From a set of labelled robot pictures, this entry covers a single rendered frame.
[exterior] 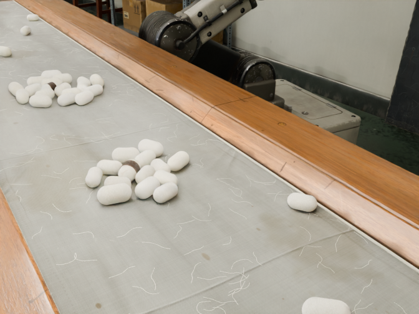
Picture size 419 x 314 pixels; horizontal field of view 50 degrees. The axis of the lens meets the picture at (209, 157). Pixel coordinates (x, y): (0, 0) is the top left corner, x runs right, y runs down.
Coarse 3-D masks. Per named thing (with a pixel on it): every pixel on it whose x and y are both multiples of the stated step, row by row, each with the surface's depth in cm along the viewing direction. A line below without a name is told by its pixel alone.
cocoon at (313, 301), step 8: (304, 304) 36; (312, 304) 36; (320, 304) 36; (328, 304) 35; (336, 304) 35; (344, 304) 36; (304, 312) 36; (312, 312) 35; (320, 312) 35; (328, 312) 35; (336, 312) 35; (344, 312) 35
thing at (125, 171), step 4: (136, 160) 56; (120, 168) 54; (124, 168) 54; (128, 168) 54; (132, 168) 54; (140, 168) 56; (120, 172) 54; (124, 172) 53; (128, 172) 53; (132, 172) 54; (124, 176) 53; (128, 176) 53; (132, 176) 54; (132, 180) 54
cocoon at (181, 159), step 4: (180, 152) 58; (184, 152) 58; (172, 156) 57; (176, 156) 57; (180, 156) 57; (184, 156) 57; (188, 156) 58; (168, 160) 57; (172, 160) 56; (176, 160) 56; (180, 160) 56; (184, 160) 57; (188, 160) 58; (168, 164) 56; (172, 164) 56; (176, 164) 56; (180, 164) 56; (184, 164) 57; (172, 168) 56; (176, 168) 56; (180, 168) 57
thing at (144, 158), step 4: (144, 152) 58; (148, 152) 58; (152, 152) 58; (136, 156) 57; (140, 156) 57; (144, 156) 57; (148, 156) 57; (152, 156) 58; (140, 160) 57; (144, 160) 57; (148, 160) 57; (152, 160) 58; (140, 164) 57; (144, 164) 57; (148, 164) 58
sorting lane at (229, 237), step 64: (0, 64) 95; (64, 64) 95; (0, 128) 67; (64, 128) 68; (128, 128) 68; (192, 128) 69; (64, 192) 53; (192, 192) 53; (256, 192) 53; (64, 256) 43; (128, 256) 43; (192, 256) 43; (256, 256) 44; (320, 256) 44; (384, 256) 44
